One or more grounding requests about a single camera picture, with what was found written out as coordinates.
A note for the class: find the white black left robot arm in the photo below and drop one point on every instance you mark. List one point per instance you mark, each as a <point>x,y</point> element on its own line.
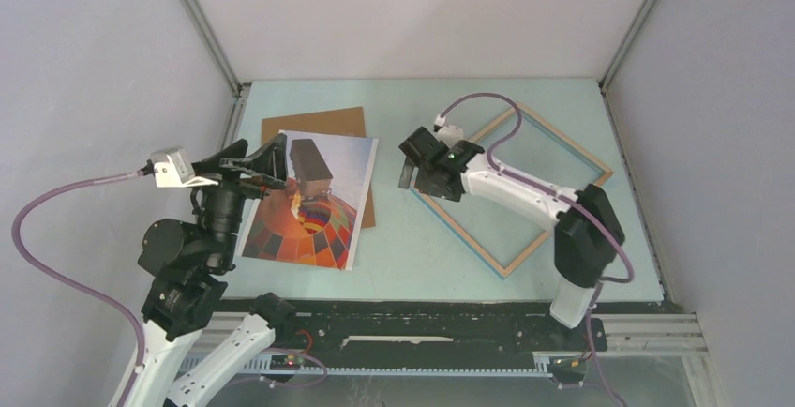
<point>186,261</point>

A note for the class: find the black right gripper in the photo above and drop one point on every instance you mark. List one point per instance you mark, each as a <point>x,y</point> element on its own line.
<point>447,193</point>

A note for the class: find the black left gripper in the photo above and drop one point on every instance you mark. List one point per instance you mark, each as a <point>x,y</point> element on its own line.
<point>269,164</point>

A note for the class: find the left aluminium corner post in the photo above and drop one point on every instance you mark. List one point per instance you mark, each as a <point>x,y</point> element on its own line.
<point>211,42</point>

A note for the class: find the brown cardboard backing board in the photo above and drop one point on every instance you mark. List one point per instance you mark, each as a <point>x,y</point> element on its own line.
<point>348,153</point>

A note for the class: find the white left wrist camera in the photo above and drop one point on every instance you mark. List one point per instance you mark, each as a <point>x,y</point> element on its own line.
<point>172,169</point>

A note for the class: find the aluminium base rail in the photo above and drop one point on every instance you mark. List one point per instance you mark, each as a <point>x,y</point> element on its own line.
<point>644,335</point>

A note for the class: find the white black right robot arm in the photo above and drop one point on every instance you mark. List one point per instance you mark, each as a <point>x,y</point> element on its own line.
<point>588,236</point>

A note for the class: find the right aluminium corner post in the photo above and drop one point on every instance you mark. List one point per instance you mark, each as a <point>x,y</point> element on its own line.
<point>627,43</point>

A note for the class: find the wooden picture frame with glass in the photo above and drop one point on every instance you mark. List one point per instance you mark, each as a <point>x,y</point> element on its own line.
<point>524,112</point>

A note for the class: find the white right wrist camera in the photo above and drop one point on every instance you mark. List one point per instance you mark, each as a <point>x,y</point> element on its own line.
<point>446,133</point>

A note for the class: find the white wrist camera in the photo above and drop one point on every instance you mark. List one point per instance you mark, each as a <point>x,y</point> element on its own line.
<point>172,169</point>
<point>446,133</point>

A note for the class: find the aluminium corner post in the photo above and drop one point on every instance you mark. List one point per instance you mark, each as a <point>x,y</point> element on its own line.
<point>627,43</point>
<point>211,42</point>

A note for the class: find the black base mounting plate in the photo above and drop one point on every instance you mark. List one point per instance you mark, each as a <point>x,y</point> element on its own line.
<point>422,336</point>

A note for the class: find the hot air balloon photo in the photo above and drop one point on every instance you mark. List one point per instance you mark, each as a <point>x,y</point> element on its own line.
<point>280,229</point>

